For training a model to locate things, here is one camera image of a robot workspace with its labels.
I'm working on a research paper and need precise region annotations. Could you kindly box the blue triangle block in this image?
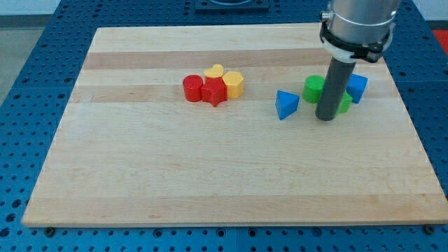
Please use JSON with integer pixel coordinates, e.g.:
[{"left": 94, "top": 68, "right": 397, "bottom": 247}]
[{"left": 275, "top": 90, "right": 300, "bottom": 120}]

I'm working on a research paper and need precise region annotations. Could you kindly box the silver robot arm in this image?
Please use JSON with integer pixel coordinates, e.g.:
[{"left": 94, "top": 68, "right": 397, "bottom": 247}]
[{"left": 319, "top": 0, "right": 400, "bottom": 63}]

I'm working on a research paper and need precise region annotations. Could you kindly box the red star block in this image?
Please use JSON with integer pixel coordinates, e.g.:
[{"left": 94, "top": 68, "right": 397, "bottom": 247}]
[{"left": 201, "top": 79, "right": 228, "bottom": 107}]

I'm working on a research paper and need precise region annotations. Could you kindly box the green star block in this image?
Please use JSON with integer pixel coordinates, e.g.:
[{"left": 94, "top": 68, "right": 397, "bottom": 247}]
[{"left": 337, "top": 92, "right": 353, "bottom": 114}]

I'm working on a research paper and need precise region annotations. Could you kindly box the yellow hexagon block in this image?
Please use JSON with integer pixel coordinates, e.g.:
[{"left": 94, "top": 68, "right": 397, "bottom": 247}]
[{"left": 222, "top": 71, "right": 244, "bottom": 99}]

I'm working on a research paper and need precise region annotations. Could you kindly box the red cylinder block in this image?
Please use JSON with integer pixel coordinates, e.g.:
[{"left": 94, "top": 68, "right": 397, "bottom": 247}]
[{"left": 183, "top": 75, "right": 204, "bottom": 102}]

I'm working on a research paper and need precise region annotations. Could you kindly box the yellow heart block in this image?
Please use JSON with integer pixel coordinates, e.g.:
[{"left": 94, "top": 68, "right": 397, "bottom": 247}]
[{"left": 204, "top": 64, "right": 225, "bottom": 83}]

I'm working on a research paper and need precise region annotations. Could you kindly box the wooden board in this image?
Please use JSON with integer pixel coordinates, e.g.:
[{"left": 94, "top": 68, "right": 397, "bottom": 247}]
[{"left": 22, "top": 23, "right": 447, "bottom": 228}]

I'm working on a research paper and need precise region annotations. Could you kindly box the green cylinder block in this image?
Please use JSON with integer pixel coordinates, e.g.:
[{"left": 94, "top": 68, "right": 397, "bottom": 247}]
[{"left": 302, "top": 75, "right": 325, "bottom": 104}]

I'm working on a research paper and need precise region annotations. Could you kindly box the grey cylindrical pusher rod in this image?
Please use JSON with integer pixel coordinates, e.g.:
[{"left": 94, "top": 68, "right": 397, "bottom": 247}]
[{"left": 315, "top": 57, "right": 356, "bottom": 122}]

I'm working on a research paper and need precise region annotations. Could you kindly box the blue cube block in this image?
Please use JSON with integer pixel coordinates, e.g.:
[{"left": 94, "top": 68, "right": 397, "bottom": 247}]
[{"left": 346, "top": 73, "right": 368, "bottom": 104}]

